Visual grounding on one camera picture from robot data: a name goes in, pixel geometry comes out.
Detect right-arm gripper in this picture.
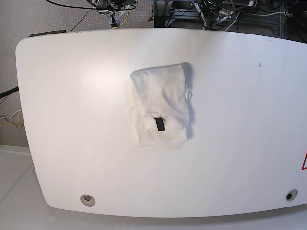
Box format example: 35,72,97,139
87,0,138,23

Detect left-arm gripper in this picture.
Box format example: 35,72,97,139
195,0,257,30

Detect white printed T-shirt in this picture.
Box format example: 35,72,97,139
125,62,193,147

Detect left table grommet hole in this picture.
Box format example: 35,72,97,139
80,195,95,207

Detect table grommet hole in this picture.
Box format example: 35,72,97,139
285,189,298,201
80,195,95,207

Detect right table grommet hole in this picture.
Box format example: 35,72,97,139
285,189,298,201

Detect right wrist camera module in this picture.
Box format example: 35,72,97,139
110,21,120,29

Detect yellow floor cable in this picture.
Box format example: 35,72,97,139
114,9,131,30

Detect black equipment rack frame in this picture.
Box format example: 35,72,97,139
150,0,285,38

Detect yellow white side cables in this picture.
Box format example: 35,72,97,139
0,110,24,130

